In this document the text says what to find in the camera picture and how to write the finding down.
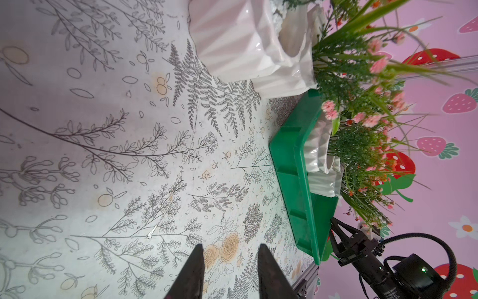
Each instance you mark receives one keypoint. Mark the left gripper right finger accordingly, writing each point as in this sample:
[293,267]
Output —
[272,282]

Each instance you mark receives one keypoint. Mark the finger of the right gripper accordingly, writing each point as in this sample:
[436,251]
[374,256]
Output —
[344,232]
[336,236]

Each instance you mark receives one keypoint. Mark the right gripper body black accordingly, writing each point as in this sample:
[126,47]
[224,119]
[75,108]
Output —
[359,251]

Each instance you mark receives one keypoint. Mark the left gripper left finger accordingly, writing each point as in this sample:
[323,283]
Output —
[189,284]

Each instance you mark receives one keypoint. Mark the green plastic storage tray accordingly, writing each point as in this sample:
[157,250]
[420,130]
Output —
[309,214]

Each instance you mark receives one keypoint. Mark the pink flower pot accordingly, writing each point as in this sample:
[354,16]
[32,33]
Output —
[358,162]
[286,48]

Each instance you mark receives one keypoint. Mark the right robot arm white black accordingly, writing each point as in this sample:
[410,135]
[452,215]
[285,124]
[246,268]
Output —
[396,277]

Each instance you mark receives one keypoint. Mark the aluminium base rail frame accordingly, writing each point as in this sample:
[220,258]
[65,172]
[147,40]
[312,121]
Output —
[306,285]

